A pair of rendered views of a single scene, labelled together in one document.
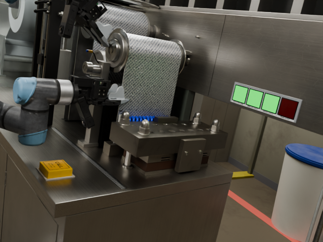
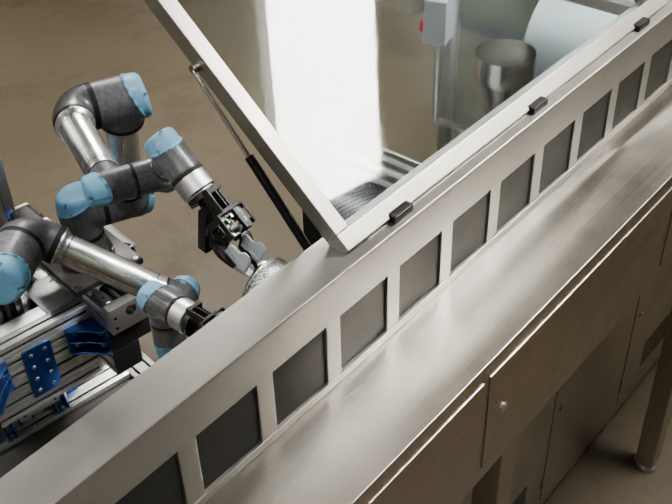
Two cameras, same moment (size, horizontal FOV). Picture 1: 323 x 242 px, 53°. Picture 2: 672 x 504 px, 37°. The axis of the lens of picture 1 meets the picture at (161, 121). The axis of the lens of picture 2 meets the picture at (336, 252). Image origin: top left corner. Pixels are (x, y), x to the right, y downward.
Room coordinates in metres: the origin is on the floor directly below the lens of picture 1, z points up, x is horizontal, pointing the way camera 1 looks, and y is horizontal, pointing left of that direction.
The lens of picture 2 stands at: (1.03, -1.39, 2.58)
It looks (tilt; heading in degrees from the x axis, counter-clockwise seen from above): 38 degrees down; 81
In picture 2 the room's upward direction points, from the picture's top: 2 degrees counter-clockwise
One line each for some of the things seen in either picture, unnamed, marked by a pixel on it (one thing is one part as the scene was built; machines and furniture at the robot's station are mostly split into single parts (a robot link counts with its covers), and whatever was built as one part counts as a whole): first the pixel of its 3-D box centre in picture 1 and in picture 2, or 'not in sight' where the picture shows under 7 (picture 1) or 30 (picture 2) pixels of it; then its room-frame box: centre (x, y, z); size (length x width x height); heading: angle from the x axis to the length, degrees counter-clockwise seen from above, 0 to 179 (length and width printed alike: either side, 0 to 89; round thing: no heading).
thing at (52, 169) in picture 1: (55, 168); not in sight; (0.85, 0.27, 0.91); 0.07 x 0.07 x 0.02; 41
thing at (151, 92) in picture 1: (148, 95); not in sight; (1.16, 0.06, 1.11); 0.23 x 0.01 x 0.18; 131
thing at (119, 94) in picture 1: (119, 94); not in sight; (1.06, 0.15, 1.11); 0.09 x 0.03 x 0.06; 130
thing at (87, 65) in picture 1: (87, 67); not in sight; (1.10, 0.28, 1.18); 0.04 x 0.02 x 0.04; 41
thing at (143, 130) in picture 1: (144, 126); not in sight; (0.95, 0.05, 1.05); 0.04 x 0.04 x 0.04
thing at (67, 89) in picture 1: (62, 91); (187, 316); (0.95, 0.30, 1.11); 0.08 x 0.05 x 0.08; 41
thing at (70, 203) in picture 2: not in sight; (81, 209); (0.67, 0.96, 0.98); 0.13 x 0.12 x 0.14; 16
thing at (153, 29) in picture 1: (146, 31); not in sight; (1.50, 0.14, 1.33); 0.07 x 0.07 x 0.07; 41
